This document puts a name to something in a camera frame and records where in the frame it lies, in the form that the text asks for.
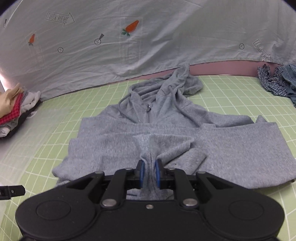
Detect grey zip hoodie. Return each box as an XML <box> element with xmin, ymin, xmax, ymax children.
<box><xmin>52</xmin><ymin>65</ymin><xmax>295</xmax><ymax>200</ymax></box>

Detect green grid cutting mat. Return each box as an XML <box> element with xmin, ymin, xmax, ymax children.
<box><xmin>1</xmin><ymin>75</ymin><xmax>295</xmax><ymax>240</ymax></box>

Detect black folded garment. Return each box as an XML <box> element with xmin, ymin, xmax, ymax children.
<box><xmin>4</xmin><ymin>100</ymin><xmax>42</xmax><ymax>138</ymax></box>

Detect red checked folded garment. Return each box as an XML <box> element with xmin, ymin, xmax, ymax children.
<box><xmin>0</xmin><ymin>93</ymin><xmax>23</xmax><ymax>125</ymax></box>

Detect beige folded garment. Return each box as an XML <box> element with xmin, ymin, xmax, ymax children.
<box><xmin>0</xmin><ymin>83</ymin><xmax>23</xmax><ymax>118</ymax></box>

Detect light grey folded garment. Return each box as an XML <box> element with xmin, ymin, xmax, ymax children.
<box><xmin>1</xmin><ymin>91</ymin><xmax>41</xmax><ymax>138</ymax></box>

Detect blue checked shirt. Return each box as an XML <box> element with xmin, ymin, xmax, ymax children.
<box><xmin>257</xmin><ymin>64</ymin><xmax>288</xmax><ymax>97</ymax></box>

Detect grey carrot print sheet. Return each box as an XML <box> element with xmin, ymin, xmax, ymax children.
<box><xmin>1</xmin><ymin>1</ymin><xmax>295</xmax><ymax>99</ymax></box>

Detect blue denim garment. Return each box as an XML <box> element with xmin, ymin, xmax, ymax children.
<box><xmin>281</xmin><ymin>64</ymin><xmax>296</xmax><ymax>106</ymax></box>

